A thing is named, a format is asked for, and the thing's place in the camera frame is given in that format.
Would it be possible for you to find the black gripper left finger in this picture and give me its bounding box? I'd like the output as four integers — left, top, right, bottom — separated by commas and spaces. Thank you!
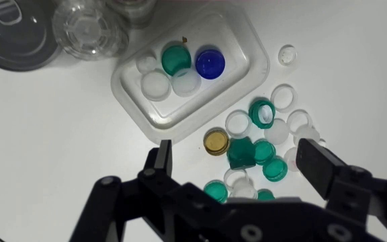
70, 139, 224, 242

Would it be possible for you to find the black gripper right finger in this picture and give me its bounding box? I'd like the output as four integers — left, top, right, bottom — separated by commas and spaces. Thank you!
296, 137, 387, 242

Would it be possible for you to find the clear plastic container tray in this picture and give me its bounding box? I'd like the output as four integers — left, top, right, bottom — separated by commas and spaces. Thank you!
110, 10, 272, 144

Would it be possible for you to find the white bottle cap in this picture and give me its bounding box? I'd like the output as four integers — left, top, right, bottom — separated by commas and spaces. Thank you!
140, 69, 172, 102
284, 147, 301, 172
231, 175, 258, 201
134, 53, 161, 76
293, 124, 323, 147
224, 109, 251, 139
223, 167, 249, 187
263, 117, 292, 145
171, 67, 203, 98

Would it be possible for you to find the clear bottle cap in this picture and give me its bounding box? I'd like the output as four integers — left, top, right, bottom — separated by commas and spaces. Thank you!
286, 108, 312, 135
277, 43, 298, 67
270, 84, 297, 113

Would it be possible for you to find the large dark green cap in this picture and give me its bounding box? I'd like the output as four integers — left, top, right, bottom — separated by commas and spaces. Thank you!
226, 136, 258, 171

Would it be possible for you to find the gold bottle cap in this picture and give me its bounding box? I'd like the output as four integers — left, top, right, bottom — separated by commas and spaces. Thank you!
202, 127, 231, 158

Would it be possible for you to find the blue bottle cap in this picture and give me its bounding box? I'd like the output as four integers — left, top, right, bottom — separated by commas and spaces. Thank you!
194, 46, 227, 81

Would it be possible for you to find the clear glass jar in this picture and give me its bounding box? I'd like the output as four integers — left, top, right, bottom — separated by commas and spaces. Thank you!
51, 0, 130, 61

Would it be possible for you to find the metal can pull tab lid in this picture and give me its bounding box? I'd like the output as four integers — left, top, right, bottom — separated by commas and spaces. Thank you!
0, 0, 63, 73

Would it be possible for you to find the green ring-shaped bottle cap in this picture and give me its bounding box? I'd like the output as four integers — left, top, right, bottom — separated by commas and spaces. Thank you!
247, 97, 277, 131

